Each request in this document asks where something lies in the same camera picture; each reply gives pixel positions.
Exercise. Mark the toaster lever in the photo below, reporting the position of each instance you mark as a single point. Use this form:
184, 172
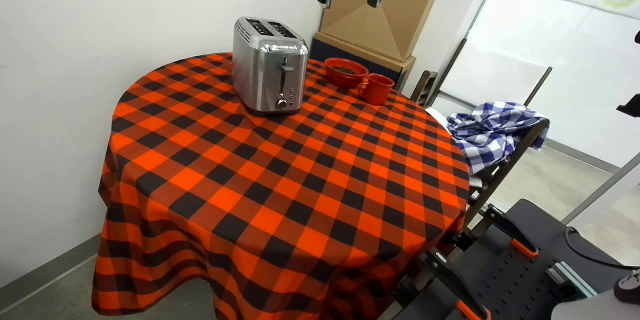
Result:
287, 67

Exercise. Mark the red cup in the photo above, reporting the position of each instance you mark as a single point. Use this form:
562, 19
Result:
377, 91

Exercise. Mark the orange black checked tablecloth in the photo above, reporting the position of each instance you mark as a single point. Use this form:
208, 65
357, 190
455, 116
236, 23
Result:
280, 200

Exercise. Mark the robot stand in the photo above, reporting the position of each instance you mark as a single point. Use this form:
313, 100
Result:
505, 275

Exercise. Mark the blue white checked cloth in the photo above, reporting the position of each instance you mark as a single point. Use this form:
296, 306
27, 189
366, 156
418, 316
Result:
487, 132

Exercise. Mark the dark cabinet with cardboard top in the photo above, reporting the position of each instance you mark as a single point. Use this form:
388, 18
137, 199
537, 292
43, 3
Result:
340, 55

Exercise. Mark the silver two-slot toaster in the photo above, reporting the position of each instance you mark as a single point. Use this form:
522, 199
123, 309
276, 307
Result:
260, 75

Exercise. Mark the large cardboard box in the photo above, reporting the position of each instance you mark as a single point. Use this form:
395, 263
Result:
385, 15

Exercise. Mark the white leaning board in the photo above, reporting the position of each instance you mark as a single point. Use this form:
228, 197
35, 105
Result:
492, 82

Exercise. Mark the dark folding chair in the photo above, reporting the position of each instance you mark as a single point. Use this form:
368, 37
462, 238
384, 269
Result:
500, 172

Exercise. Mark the red bowl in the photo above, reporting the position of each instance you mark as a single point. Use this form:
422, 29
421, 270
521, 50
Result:
345, 76

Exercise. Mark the grey metal pole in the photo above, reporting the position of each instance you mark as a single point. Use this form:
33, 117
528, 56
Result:
602, 190

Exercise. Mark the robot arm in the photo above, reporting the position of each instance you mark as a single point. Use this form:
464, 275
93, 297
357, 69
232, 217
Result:
600, 310

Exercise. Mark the toaster knob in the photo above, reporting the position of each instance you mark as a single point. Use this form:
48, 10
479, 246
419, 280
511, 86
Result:
282, 104

